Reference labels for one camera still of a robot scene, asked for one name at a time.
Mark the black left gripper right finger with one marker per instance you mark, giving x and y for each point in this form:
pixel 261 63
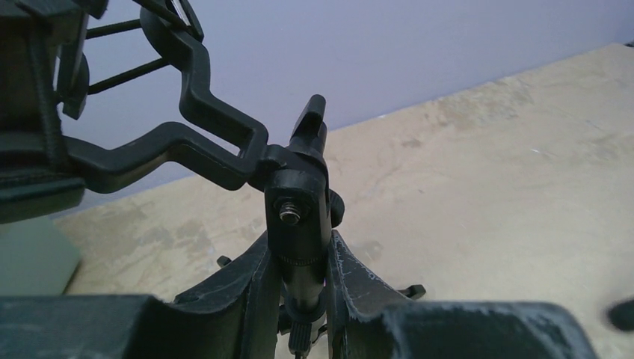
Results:
pixel 367 318

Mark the black tripod mic stand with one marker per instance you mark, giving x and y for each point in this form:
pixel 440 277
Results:
pixel 231 149

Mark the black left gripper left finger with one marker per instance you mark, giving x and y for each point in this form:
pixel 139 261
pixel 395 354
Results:
pixel 205 321

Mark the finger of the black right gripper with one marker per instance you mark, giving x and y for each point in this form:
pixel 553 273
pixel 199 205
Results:
pixel 42 65

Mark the clear green plastic storage box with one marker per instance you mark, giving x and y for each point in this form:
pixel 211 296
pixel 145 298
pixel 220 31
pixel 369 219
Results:
pixel 36 258

